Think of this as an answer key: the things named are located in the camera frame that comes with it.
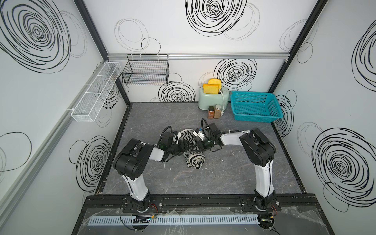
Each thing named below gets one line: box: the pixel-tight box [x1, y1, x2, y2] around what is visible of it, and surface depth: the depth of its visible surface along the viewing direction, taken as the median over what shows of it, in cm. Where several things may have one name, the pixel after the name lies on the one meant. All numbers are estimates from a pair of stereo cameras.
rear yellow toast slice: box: [207, 78, 222, 90], surface depth 109 cm
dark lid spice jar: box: [208, 105, 215, 119], surface depth 107 cm
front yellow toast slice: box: [202, 83, 219, 94], surface depth 105 cm
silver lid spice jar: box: [213, 104, 222, 119], surface depth 107 cm
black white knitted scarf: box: [179, 128, 206, 170], surface depth 88 cm
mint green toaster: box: [197, 87, 230, 111], surface depth 108 cm
